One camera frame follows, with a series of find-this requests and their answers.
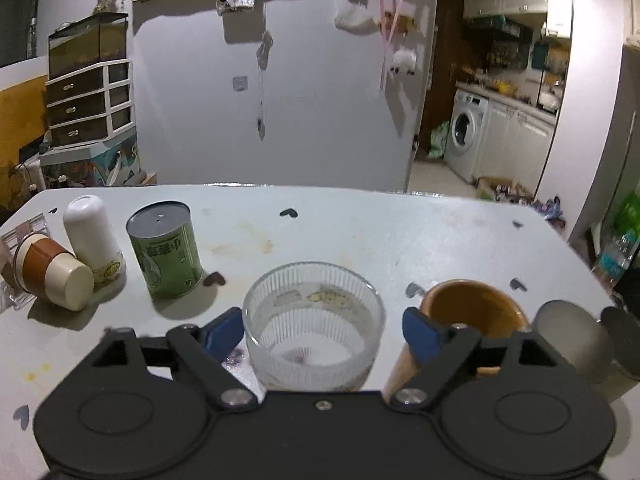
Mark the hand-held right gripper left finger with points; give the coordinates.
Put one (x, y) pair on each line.
(226, 334)

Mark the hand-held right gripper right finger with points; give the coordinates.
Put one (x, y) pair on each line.
(419, 334)

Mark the brown and cream cup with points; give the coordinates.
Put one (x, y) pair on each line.
(57, 272)

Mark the brown ceramic cup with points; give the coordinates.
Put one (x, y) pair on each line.
(475, 305)

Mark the clear ribbed glass cup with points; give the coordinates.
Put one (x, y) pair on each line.
(312, 357)

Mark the silver metal cup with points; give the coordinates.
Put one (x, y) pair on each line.
(575, 336)

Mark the grey metal cup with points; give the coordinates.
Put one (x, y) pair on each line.
(625, 332)

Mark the green tin can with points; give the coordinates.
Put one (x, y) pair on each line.
(167, 255)

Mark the cardboard box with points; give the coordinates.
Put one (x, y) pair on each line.
(492, 187)

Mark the white printed plastic bottle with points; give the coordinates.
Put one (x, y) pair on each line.
(92, 232)

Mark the green printed bag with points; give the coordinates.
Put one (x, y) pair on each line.
(440, 140)

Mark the painted storage box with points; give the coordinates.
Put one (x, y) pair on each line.
(107, 162)

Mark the white washing machine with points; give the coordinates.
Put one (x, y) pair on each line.
(467, 130)

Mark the white kitchen base cabinets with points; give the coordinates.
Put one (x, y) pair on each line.
(515, 145)

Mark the plastic water bottle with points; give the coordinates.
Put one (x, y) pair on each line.
(617, 257)

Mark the clear plastic tray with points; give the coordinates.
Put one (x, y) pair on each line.
(11, 240)

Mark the dark wooden door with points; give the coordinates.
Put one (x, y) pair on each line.
(445, 75)

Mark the white drawer cabinet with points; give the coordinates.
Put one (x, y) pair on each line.
(80, 105)

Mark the white plush toy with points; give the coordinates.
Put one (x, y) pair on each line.
(404, 61)

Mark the pink ribbon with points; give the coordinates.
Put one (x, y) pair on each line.
(386, 45)

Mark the white hanging bag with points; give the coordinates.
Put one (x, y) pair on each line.
(355, 17)

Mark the glass fish tank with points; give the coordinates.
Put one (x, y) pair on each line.
(85, 42)

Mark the kitchen wall rack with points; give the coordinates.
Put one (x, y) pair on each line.
(507, 45)

